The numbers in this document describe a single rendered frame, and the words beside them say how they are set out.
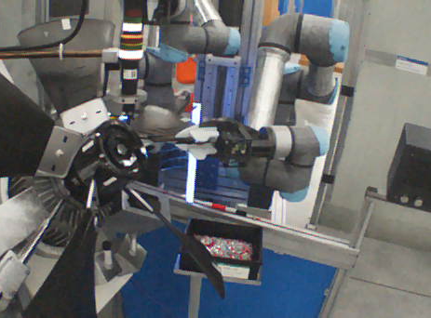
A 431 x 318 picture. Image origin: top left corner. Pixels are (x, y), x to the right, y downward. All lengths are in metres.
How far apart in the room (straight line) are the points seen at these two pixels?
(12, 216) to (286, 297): 0.94
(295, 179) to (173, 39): 0.46
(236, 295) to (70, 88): 0.93
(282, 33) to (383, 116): 1.56
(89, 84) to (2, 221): 0.31
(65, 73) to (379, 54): 1.96
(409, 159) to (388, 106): 1.51
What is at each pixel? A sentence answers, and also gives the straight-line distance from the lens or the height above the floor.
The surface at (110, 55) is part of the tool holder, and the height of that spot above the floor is 1.37.
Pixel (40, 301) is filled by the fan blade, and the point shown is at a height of 1.14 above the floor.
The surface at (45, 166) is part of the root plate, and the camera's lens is 0.67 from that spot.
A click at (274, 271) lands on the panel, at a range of 1.25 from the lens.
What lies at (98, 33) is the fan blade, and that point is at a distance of 0.85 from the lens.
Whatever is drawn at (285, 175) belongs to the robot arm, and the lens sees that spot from 0.92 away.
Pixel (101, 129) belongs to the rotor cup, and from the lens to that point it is 0.65.
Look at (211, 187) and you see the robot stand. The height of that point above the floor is 0.74.
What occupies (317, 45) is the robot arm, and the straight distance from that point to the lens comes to 1.01.
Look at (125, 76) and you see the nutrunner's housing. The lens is 0.72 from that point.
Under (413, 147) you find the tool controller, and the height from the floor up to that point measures 1.22.
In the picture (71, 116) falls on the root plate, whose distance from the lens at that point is 0.75.
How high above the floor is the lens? 1.49
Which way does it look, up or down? 25 degrees down
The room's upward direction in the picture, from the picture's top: 6 degrees clockwise
